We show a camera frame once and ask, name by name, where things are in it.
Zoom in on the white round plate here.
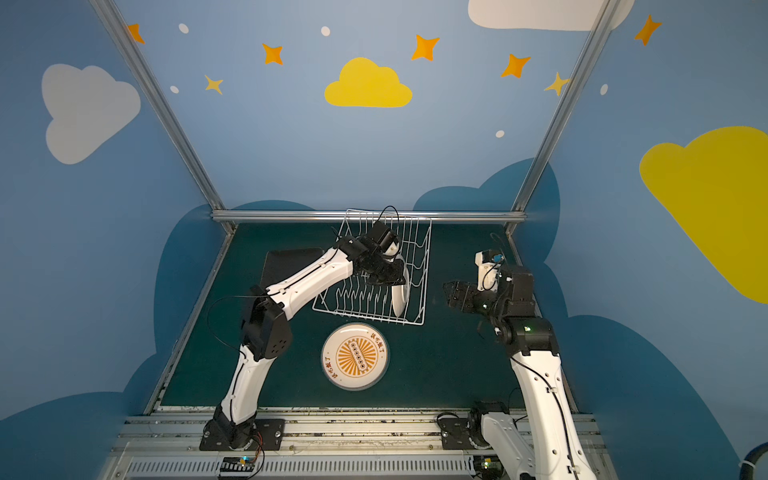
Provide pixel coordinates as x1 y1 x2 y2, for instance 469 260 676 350
321 323 391 391
391 255 411 318

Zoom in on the white wire dish rack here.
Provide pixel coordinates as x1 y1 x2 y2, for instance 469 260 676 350
312 218 432 325

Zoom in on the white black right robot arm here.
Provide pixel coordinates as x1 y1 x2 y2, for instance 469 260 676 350
443 263 596 479

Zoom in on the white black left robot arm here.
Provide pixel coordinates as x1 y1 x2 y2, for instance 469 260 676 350
200 229 410 451

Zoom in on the right small circuit board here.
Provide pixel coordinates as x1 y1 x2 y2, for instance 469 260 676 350
472 456 505 480

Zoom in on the small circuit board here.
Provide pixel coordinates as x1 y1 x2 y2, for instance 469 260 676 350
217 456 256 479
472 456 505 480

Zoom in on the left small circuit board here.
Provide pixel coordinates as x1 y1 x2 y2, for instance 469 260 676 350
217 456 256 479

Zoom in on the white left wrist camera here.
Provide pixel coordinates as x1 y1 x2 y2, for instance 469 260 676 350
364 220 400 258

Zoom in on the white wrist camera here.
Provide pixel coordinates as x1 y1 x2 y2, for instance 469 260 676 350
475 249 505 292
364 220 400 258

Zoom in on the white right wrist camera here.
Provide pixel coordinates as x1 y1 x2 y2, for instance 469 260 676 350
475 249 505 292

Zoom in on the aluminium frame right post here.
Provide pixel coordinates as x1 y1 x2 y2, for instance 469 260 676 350
505 0 621 242

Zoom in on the aluminium frame post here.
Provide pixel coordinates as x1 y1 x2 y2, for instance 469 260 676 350
90 0 226 213
505 0 621 242

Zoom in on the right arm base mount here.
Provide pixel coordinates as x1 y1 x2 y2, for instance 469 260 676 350
435 401 509 450

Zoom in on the aluminium frame back bar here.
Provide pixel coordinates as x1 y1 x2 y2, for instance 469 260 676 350
212 209 526 224

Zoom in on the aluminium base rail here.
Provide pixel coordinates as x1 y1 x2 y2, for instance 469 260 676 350
95 406 601 480

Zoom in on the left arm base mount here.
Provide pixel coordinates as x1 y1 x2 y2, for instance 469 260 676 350
199 418 286 451

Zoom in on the aluminium frame left post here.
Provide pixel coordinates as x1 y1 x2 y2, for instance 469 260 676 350
90 0 226 213

